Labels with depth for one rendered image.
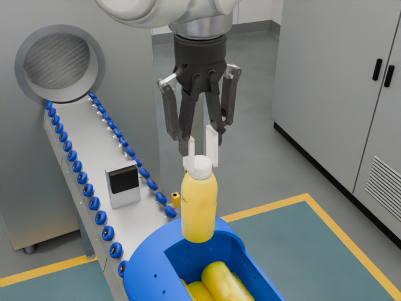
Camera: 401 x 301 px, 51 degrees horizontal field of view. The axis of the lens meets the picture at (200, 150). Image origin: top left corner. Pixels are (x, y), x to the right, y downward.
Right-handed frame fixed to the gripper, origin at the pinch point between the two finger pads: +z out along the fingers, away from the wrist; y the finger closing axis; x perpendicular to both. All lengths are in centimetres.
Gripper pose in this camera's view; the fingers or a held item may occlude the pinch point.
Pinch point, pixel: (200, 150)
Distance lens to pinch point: 70.0
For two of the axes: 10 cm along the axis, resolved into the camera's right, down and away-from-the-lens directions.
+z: 0.0, 8.2, 5.7
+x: 4.7, 5.0, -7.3
